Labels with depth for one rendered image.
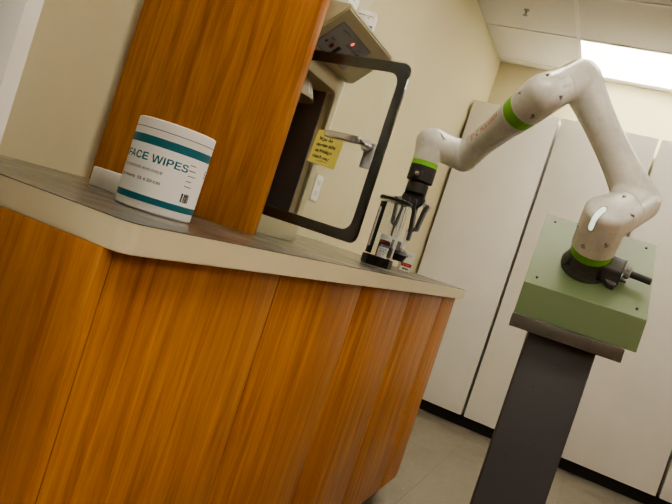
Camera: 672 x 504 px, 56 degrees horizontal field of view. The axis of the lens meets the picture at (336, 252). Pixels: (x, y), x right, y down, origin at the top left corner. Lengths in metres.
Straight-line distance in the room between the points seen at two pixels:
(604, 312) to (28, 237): 1.59
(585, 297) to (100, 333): 1.50
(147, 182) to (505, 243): 3.61
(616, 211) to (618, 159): 0.19
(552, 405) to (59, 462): 1.48
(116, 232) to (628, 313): 1.56
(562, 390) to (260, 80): 1.24
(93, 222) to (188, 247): 0.13
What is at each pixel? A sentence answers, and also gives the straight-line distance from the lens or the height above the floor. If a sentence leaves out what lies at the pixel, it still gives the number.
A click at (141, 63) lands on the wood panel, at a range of 1.70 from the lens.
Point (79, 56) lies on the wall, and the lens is 1.68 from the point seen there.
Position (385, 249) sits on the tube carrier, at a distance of 2.03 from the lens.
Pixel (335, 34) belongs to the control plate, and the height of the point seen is 1.45.
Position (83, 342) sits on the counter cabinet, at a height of 0.78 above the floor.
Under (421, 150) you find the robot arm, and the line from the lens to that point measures 2.20.
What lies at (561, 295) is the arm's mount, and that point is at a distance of 2.02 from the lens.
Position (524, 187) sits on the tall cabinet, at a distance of 4.51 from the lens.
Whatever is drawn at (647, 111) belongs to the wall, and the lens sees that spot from 5.07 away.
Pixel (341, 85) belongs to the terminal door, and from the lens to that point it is 1.47.
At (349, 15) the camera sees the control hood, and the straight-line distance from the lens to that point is 1.57.
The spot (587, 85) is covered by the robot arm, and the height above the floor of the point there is 1.64.
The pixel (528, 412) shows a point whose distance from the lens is 2.05.
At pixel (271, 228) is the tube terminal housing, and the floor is 0.96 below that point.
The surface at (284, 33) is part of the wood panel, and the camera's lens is 1.50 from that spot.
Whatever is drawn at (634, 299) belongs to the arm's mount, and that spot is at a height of 1.09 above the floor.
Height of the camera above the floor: 1.01
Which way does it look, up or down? 2 degrees down
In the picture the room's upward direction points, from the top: 18 degrees clockwise
